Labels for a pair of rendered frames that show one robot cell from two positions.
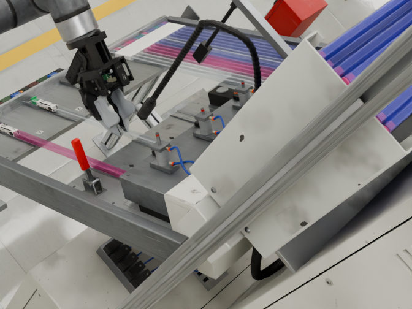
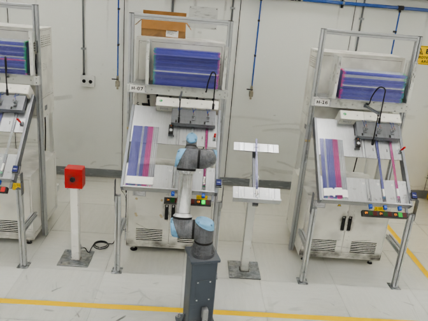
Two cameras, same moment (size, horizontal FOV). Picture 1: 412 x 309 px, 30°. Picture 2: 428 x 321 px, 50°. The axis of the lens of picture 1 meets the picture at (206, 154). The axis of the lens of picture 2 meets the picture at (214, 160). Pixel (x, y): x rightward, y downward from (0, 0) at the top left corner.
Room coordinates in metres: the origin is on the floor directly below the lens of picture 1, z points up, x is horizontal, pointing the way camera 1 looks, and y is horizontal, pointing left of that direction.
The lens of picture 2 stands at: (1.42, 3.42, 2.01)
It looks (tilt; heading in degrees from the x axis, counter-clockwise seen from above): 19 degrees down; 257
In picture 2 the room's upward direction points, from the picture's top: 5 degrees clockwise
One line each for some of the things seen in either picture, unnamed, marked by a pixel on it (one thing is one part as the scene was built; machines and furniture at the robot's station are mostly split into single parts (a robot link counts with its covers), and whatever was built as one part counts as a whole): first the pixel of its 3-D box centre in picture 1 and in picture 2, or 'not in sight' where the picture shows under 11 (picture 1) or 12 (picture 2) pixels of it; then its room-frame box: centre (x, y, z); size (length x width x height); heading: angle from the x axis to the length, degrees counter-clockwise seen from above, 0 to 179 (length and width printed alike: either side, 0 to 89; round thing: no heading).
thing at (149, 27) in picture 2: not in sight; (176, 25); (0.93, -0.43, 1.82); 0.68 x 0.30 x 0.20; 170
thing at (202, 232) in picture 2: not in sight; (203, 228); (0.88, 0.98, 0.72); 0.13 x 0.12 x 0.14; 168
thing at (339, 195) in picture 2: not in sight; (348, 188); (-0.50, 0.19, 0.65); 1.01 x 0.73 x 1.29; 80
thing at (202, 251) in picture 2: not in sight; (202, 246); (0.87, 0.98, 0.60); 0.15 x 0.15 x 0.10
